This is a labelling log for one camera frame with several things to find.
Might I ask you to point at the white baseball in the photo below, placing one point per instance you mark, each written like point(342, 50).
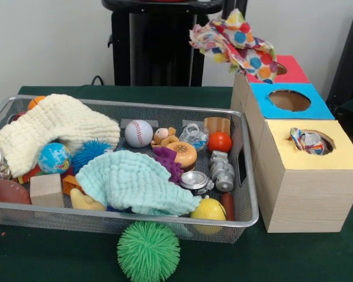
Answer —
point(139, 133)

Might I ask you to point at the yellow ball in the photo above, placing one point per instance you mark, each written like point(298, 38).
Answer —
point(209, 210)

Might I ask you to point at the wooden box with three holes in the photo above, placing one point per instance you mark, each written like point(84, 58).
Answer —
point(311, 199)

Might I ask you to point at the green spiky puffer ball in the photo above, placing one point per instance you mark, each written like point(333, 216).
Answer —
point(148, 249)

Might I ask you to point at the orange toy basketball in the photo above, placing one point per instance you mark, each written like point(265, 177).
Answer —
point(34, 102)

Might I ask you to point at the plain wooden cube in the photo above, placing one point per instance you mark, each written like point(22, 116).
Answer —
point(47, 189)

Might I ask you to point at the purple spiky ball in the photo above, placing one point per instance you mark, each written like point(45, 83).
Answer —
point(167, 160)

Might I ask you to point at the colourful patterned cloth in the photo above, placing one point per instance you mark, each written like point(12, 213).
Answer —
point(307, 142)

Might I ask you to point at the light teal cloth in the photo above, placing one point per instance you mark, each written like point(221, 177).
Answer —
point(129, 179)

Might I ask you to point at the colourful polka dot cloth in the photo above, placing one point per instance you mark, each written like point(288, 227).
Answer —
point(241, 38)

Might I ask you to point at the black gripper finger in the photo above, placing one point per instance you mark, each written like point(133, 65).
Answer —
point(225, 8)
point(244, 6)

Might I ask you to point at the cream knitted cloth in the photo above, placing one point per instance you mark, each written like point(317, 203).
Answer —
point(56, 117)

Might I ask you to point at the blue puffer ball with eyes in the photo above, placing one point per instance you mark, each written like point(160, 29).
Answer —
point(88, 152)

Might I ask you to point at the globe print ball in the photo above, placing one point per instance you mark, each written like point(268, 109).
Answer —
point(54, 158)

